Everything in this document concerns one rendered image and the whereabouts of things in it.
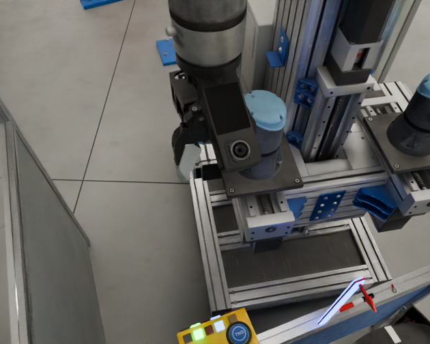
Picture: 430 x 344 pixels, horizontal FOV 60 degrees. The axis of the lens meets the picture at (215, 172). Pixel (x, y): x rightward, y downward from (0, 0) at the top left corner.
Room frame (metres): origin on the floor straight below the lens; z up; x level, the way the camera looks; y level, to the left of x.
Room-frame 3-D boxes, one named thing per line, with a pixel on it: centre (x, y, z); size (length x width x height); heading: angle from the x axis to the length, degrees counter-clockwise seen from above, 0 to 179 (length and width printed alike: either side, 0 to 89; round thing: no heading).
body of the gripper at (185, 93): (0.35, 0.01, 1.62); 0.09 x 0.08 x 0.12; 21
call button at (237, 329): (0.18, -0.05, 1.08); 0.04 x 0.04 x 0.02
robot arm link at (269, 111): (0.68, -0.12, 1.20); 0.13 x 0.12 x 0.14; 90
